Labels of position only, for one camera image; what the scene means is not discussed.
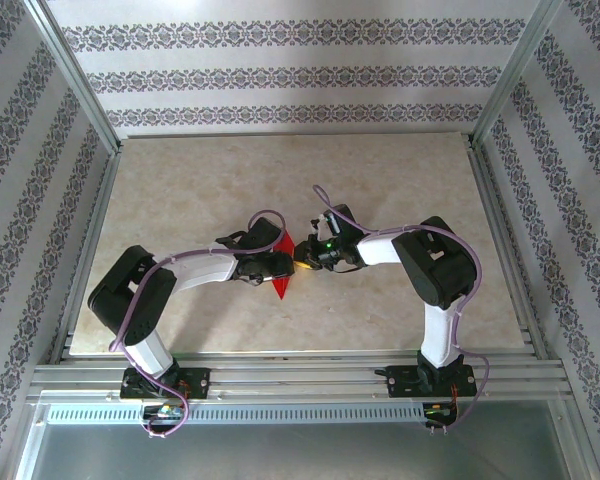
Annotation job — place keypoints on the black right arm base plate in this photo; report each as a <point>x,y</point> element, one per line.
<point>405,380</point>

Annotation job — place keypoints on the aluminium side rail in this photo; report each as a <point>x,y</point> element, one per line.
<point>495,200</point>
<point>89,240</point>

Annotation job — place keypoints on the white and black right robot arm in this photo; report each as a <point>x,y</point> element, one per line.
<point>435,265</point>

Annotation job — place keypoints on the small electronics board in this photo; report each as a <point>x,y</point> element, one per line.
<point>437,411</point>
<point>165,411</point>

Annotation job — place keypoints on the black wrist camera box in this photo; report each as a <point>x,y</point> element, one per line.
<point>265,234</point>
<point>340,220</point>

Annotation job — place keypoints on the wide aluminium rail beam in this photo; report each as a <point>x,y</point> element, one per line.
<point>300,375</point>

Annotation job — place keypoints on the red paper sheet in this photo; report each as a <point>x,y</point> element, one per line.
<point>282,290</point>

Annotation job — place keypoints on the grey metal sheet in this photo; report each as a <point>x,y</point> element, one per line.
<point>300,455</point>

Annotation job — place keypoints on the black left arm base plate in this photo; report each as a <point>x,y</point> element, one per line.
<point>200,382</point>

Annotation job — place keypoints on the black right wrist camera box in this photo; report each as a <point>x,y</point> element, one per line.
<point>340,220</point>

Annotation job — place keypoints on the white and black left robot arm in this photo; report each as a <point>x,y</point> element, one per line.
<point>125,300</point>

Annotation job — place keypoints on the aluminium frame post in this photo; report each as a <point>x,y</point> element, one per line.
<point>517,65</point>
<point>75,75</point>

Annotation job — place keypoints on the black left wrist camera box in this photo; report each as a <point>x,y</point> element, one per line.
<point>265,234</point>

